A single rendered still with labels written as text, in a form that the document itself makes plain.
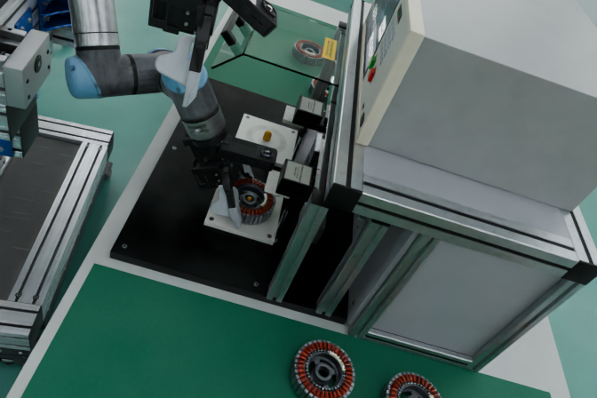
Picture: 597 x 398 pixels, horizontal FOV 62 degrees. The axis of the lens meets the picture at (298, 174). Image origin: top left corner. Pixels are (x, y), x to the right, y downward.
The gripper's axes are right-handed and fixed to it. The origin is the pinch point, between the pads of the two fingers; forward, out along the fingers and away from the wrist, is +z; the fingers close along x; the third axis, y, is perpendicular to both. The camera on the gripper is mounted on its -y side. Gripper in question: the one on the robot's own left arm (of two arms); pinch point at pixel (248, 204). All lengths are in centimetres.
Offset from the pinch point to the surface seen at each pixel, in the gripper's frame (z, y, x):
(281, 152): 3.1, -3.1, -21.4
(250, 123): -1.8, 5.2, -28.5
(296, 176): -7.4, -12.6, 0.9
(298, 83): 6, -2, -60
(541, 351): 39, -59, 12
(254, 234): 2.5, -2.0, 6.5
